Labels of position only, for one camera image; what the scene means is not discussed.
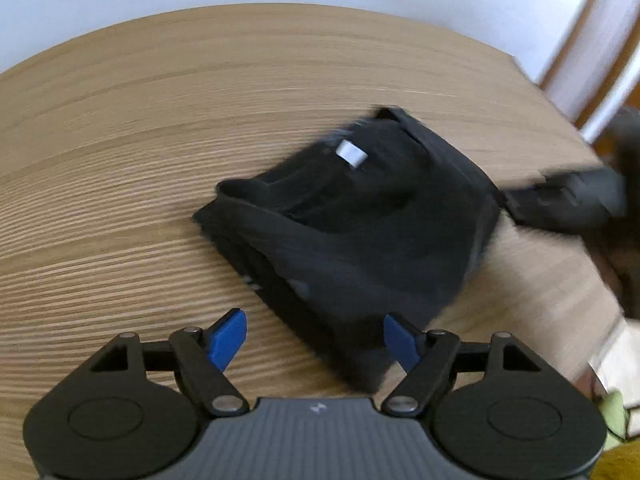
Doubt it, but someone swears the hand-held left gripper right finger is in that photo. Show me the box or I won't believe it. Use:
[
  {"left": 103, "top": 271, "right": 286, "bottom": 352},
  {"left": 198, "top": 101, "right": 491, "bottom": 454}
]
[{"left": 381, "top": 312, "right": 543, "bottom": 416}]

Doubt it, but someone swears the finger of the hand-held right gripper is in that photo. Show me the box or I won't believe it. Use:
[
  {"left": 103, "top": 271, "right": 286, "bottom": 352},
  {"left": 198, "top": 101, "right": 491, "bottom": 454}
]
[{"left": 502, "top": 172, "right": 581, "bottom": 230}]

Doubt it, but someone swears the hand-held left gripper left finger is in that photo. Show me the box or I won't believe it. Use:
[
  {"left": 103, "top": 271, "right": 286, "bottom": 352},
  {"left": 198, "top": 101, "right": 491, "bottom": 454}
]
[{"left": 90, "top": 308, "right": 251, "bottom": 417}]

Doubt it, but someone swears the black printed T-shirt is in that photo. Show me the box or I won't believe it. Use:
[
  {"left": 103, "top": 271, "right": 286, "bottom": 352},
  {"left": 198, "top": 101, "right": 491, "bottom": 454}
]
[{"left": 192, "top": 105, "right": 502, "bottom": 395}]

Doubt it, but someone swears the green cloth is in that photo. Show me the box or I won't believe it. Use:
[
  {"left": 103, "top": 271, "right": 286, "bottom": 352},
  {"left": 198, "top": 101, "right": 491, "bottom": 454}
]
[{"left": 597, "top": 390, "right": 628, "bottom": 453}]

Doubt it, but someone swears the person's yellow fuzzy jacket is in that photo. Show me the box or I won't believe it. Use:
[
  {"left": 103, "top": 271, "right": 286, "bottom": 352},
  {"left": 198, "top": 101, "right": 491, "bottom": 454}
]
[{"left": 590, "top": 450, "right": 640, "bottom": 480}]

